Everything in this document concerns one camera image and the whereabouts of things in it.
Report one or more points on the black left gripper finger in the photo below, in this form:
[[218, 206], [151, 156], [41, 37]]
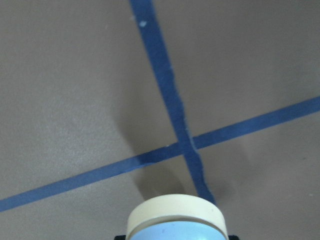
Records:
[[233, 237]]

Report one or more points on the light blue call bell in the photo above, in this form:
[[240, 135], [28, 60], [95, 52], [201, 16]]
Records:
[[176, 217]]

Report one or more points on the crossing blue tape strip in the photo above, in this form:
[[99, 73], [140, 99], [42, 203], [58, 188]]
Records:
[[214, 137]]

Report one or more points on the long blue tape strip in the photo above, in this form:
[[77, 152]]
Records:
[[154, 44]]

